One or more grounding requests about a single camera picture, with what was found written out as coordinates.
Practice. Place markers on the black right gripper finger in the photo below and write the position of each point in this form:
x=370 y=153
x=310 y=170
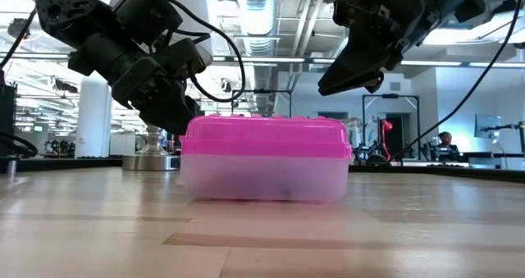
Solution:
x=348 y=71
x=376 y=83

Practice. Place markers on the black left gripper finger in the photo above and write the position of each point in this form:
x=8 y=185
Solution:
x=168 y=116

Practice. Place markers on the clear box with pink lid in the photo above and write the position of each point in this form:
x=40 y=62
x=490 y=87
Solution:
x=266 y=147

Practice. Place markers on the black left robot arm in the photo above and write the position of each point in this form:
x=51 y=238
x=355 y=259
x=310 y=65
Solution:
x=61 y=11

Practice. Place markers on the red desk lamp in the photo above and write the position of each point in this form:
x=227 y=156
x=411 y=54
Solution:
x=385 y=126

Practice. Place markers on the white shade silver table lamp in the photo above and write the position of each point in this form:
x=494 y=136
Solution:
x=152 y=162

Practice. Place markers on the white column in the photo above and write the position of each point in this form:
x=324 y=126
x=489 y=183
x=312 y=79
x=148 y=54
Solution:
x=93 y=122

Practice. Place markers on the person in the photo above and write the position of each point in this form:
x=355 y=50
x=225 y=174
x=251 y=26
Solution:
x=446 y=143

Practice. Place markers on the grey monitor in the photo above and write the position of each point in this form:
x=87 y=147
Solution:
x=488 y=125

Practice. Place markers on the black gantry frame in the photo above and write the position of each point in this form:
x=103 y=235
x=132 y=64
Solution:
x=262 y=91
x=389 y=96

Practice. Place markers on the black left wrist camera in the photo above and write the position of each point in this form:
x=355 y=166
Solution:
x=147 y=11

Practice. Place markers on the silver ventilation duct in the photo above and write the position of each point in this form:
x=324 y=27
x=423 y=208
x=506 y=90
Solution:
x=258 y=7

